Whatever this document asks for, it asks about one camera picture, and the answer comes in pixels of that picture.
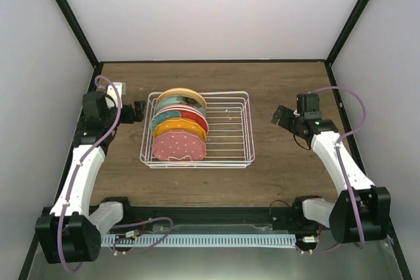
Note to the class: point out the red and teal plate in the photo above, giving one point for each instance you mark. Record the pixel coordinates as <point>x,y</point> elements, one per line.
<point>161,117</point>

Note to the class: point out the mint green flower plate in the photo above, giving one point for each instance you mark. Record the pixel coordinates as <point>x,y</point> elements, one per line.
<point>180,100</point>

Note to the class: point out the tan beige plate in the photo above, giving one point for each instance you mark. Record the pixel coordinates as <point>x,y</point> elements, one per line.
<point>192,96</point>

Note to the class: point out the white wire dish rack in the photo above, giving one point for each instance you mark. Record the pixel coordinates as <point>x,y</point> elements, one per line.
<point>230,140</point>

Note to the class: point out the pink polka dot plate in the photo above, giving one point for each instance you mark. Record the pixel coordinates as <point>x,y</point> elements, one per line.
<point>179,145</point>

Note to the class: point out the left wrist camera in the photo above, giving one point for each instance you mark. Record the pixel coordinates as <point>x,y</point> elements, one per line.
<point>120,88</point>

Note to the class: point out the black enclosure frame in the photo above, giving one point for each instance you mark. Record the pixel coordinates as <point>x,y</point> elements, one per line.
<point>328,62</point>

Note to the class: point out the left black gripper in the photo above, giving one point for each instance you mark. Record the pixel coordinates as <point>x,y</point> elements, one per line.
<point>139,111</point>

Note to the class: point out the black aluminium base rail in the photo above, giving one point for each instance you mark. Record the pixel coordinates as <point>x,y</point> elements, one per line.
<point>278,216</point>

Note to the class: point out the plain pink plate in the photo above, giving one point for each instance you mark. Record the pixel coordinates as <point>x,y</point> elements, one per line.
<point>181,107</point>

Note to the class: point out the light blue slotted cable duct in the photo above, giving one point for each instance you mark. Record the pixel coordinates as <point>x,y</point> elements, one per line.
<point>204,240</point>

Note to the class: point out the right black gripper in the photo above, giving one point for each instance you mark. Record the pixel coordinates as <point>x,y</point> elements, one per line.
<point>285,120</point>

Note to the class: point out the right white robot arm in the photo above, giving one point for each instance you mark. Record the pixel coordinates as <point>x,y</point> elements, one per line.
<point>361,211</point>

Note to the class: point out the orange polka dot plate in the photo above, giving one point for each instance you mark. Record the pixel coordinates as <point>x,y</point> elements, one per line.
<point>180,123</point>

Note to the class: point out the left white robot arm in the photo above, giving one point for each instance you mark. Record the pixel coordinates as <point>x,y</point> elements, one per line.
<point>71,232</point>

